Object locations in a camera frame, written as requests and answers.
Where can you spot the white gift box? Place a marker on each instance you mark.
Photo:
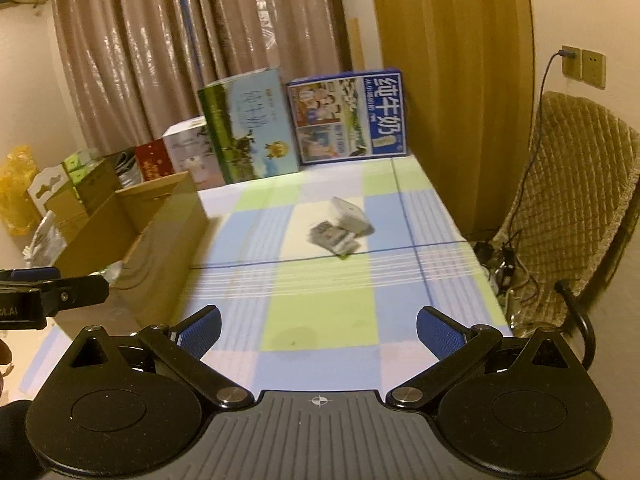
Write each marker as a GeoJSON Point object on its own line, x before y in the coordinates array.
{"type": "Point", "coordinates": [192, 152]}

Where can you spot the wooden door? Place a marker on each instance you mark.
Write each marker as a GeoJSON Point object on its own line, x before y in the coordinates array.
{"type": "Point", "coordinates": [450, 85]}

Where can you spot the small cardboard box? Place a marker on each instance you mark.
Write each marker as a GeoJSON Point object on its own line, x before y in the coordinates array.
{"type": "Point", "coordinates": [85, 205]}

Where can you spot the green and blue milk carton box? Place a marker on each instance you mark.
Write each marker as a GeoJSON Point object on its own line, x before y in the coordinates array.
{"type": "Point", "coordinates": [250, 125]}

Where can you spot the silver foil bag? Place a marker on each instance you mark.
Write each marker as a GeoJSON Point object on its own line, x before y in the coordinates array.
{"type": "Point", "coordinates": [47, 240]}

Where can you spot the checked tablecloth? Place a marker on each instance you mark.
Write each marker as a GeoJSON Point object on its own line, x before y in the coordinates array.
{"type": "Point", "coordinates": [325, 300]}

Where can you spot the grey crumpled glove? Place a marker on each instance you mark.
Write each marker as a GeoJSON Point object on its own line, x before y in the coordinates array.
{"type": "Point", "coordinates": [332, 240]}

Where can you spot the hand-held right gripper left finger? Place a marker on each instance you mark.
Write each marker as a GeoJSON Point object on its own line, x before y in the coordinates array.
{"type": "Point", "coordinates": [200, 332]}

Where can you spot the brown curtain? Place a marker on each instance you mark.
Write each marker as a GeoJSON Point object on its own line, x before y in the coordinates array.
{"type": "Point", "coordinates": [175, 50]}

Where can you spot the small white box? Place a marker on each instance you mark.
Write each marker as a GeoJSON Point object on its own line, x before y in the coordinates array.
{"type": "Point", "coordinates": [350, 212]}

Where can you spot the chair with quilted cover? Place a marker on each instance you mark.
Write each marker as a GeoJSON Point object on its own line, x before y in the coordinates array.
{"type": "Point", "coordinates": [575, 185]}

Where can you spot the wall socket with plug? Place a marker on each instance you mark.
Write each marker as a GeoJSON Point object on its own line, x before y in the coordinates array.
{"type": "Point", "coordinates": [571, 62]}

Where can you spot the yellow plastic bag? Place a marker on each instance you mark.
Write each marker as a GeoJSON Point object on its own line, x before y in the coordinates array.
{"type": "Point", "coordinates": [17, 190]}

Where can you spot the red box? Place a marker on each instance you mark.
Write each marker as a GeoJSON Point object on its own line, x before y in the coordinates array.
{"type": "Point", "coordinates": [152, 160]}

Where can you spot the beige wall socket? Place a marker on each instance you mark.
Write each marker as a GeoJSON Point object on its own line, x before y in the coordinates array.
{"type": "Point", "coordinates": [594, 69]}

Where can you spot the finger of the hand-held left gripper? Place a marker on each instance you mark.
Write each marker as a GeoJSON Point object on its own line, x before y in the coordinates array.
{"type": "Point", "coordinates": [75, 292]}
{"type": "Point", "coordinates": [27, 275]}

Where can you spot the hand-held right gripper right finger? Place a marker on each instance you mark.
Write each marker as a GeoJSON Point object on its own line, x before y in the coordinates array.
{"type": "Point", "coordinates": [440, 332]}

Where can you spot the large cardboard box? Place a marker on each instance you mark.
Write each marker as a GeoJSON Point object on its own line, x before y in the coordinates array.
{"type": "Point", "coordinates": [165, 240]}

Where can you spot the small green boxes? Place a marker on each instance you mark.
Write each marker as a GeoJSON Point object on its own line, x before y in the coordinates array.
{"type": "Point", "coordinates": [80, 167]}

